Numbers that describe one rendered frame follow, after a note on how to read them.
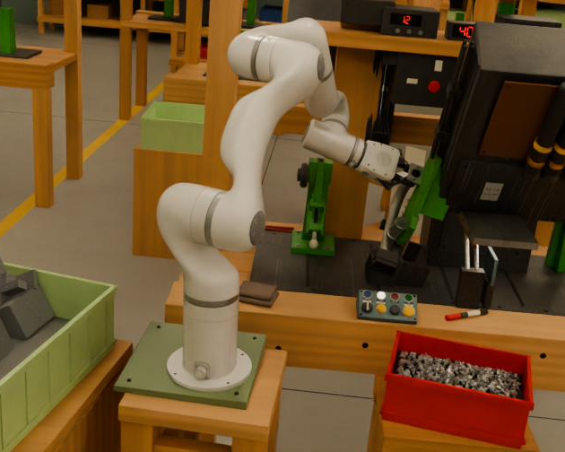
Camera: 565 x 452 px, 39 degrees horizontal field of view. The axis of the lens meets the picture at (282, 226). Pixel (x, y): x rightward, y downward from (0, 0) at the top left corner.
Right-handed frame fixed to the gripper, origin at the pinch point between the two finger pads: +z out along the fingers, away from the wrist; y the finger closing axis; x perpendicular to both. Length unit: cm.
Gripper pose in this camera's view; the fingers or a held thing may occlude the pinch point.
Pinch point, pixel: (410, 176)
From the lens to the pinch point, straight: 224.3
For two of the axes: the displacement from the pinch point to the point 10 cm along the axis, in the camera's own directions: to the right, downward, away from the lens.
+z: 9.2, 3.7, 1.4
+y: 2.8, -8.7, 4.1
